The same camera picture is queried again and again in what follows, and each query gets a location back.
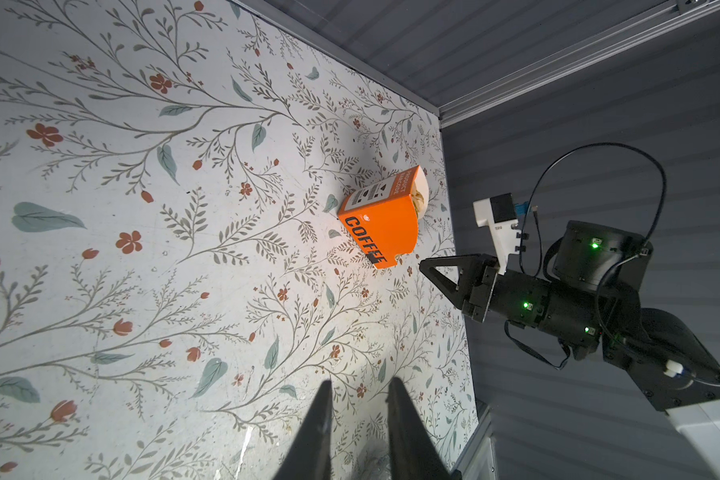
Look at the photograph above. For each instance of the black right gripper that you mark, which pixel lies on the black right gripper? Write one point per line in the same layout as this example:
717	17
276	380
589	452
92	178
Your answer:
471	283

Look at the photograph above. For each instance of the floral table mat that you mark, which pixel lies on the floral table mat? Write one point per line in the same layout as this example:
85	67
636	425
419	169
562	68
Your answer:
175	282

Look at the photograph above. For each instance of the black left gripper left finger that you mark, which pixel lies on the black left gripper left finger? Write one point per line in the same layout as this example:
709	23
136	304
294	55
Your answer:
309	454

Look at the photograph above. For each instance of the orange coffee filter box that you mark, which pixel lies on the orange coffee filter box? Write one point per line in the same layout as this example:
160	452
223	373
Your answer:
383	218

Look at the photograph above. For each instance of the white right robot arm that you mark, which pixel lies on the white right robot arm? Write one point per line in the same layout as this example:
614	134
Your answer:
663	357

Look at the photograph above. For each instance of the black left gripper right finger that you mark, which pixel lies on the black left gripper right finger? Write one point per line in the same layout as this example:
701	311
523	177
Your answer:
412	453

